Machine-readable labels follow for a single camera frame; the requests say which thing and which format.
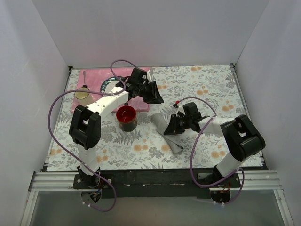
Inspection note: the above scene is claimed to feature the purple cable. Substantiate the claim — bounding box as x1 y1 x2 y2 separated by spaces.
174 97 245 206
48 59 151 211

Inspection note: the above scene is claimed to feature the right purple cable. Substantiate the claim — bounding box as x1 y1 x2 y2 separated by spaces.
174 97 245 206

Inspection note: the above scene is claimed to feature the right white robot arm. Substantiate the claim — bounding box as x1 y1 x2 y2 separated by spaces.
164 102 266 188

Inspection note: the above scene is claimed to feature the silver spoon on placemat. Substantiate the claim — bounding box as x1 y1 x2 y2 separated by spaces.
83 71 87 88

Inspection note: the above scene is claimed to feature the aluminium frame rail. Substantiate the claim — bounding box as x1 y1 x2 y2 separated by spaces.
29 170 294 226

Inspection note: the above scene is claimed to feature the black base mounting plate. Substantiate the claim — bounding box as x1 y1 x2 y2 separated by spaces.
73 168 240 199

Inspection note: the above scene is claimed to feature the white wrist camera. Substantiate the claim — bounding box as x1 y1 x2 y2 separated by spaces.
173 101 185 117
146 70 155 82

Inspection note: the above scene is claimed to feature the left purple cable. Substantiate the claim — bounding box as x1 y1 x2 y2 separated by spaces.
48 59 151 211

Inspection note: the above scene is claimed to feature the white plate patterned rim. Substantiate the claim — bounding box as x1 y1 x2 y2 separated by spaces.
100 76 120 93

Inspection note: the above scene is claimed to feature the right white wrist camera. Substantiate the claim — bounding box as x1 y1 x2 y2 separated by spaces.
173 101 185 117

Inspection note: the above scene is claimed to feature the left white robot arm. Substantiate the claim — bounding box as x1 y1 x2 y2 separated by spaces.
69 67 164 188

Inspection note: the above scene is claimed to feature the grey cloth napkin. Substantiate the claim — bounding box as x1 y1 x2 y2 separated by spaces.
151 113 183 155

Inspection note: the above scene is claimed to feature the cream enamel mug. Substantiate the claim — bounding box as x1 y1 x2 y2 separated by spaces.
75 86 94 106

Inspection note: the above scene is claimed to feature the pink placemat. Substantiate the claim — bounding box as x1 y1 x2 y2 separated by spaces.
71 67 150 113

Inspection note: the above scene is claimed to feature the floral tablecloth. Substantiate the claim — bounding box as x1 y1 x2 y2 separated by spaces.
46 65 263 172

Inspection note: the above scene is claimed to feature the dark jar red lid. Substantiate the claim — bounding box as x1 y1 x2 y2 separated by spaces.
116 105 137 132

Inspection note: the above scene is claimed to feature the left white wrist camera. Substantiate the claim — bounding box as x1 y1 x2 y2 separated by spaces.
146 70 155 82

